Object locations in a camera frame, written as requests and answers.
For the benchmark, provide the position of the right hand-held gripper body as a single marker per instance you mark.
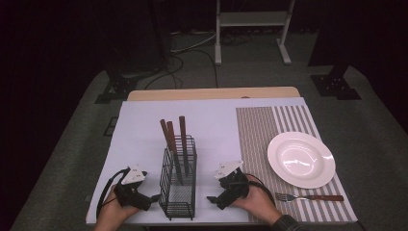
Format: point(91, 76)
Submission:
point(235, 186)

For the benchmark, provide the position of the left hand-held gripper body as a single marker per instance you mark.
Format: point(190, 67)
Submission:
point(130, 192)

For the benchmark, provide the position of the person's left hand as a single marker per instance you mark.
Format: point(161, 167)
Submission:
point(112, 210)

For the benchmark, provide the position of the person's right hand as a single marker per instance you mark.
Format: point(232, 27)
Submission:
point(258, 202)

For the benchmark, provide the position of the striped grey placemat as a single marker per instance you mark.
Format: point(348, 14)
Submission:
point(256, 134)

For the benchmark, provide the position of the brown wooden chopsticks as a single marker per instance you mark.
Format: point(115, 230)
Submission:
point(172, 141)

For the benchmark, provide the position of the white table sheet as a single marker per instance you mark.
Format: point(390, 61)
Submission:
point(144, 128)

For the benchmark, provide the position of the white round plate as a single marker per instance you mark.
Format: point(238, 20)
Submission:
point(301, 159)

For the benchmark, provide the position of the light wooden table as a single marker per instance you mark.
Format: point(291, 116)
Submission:
point(208, 93)

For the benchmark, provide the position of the black stand base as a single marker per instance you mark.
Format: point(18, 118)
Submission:
point(335, 85)
point(117, 86)

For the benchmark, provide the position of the white metal stand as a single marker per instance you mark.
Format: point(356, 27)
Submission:
point(251, 18)

